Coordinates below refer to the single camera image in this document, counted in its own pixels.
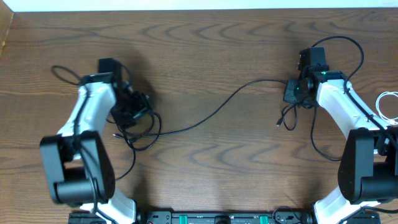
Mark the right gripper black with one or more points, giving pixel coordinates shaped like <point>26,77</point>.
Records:
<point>289,95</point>

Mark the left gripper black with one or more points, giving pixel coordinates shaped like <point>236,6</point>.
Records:
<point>143,106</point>

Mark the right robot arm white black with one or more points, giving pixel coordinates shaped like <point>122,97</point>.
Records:
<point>367,175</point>

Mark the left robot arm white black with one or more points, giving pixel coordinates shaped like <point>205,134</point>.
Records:
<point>77,167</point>

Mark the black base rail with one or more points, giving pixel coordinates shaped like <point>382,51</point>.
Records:
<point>284,217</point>

